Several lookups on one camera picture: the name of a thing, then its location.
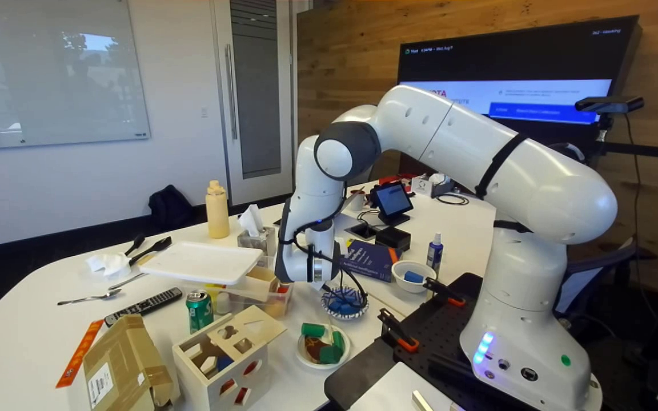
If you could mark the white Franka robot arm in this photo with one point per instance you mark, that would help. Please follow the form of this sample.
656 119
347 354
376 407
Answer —
541 191

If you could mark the grey tissue box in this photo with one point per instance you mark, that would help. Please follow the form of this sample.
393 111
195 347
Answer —
257 240

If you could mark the black tablet screen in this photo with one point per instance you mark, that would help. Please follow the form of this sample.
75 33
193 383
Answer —
390 201

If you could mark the blue book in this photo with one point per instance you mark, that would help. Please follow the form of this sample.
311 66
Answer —
366 264

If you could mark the black box device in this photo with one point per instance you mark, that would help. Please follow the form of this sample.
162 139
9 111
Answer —
393 240

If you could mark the blue block in bowl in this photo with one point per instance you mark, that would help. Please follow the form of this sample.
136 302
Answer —
343 300

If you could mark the blue patterned bowl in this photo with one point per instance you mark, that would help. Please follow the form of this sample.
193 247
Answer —
343 314

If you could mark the blue sponge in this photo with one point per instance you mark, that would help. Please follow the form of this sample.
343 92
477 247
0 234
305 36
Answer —
413 276

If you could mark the yellow squeeze bottle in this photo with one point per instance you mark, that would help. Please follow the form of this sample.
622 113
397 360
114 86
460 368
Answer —
217 213

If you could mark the blue sanitizer bottle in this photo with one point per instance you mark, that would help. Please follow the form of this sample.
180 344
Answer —
435 255

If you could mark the white bowl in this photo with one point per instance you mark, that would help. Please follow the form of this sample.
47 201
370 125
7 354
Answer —
411 289

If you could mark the green wooden block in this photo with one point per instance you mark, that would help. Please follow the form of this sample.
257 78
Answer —
313 331
332 351

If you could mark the grey door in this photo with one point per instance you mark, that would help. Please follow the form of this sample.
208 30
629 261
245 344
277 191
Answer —
257 100

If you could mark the white cutting board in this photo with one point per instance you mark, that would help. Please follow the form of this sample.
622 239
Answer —
203 264

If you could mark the black orange clamp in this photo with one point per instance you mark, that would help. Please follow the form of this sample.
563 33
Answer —
397 331
443 294

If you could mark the brown wooden block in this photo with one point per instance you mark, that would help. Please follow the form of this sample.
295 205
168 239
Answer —
313 347

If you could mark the white plate with blocks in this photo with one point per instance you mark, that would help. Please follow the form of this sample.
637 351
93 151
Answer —
323 364

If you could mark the black backpack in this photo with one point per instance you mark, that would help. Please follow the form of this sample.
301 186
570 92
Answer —
169 207

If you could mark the green can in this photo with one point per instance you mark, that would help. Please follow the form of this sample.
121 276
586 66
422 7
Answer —
200 311

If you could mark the wooden shape sorter box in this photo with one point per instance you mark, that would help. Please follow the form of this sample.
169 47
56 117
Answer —
227 356

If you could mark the black plastic spoon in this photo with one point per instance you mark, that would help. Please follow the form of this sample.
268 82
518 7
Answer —
148 250

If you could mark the black plastic utensil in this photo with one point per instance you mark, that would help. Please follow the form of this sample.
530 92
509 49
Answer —
132 246

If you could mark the black remote control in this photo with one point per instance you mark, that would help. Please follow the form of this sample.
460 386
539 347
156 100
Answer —
145 305

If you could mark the small white dish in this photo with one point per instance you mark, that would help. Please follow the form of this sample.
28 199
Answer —
106 264

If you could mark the large black monitor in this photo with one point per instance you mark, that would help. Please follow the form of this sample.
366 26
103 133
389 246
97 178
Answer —
513 61

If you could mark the silver fork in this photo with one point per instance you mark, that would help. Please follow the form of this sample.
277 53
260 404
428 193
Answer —
89 297

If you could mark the brown cardboard box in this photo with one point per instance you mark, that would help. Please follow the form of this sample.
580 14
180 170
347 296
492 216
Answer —
127 367

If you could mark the blue chair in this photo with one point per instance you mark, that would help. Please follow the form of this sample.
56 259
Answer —
594 275

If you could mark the orange flat strip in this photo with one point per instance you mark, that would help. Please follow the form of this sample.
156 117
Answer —
81 354

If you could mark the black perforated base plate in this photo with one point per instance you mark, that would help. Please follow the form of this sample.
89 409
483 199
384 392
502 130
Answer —
428 334

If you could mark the wall whiteboard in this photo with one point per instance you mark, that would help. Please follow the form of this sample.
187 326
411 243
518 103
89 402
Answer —
47 77

